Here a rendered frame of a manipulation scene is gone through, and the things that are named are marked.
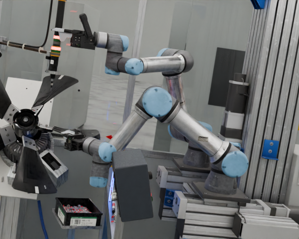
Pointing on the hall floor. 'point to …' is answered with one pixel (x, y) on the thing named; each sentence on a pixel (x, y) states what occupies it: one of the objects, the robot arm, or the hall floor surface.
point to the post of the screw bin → (70, 234)
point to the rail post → (102, 221)
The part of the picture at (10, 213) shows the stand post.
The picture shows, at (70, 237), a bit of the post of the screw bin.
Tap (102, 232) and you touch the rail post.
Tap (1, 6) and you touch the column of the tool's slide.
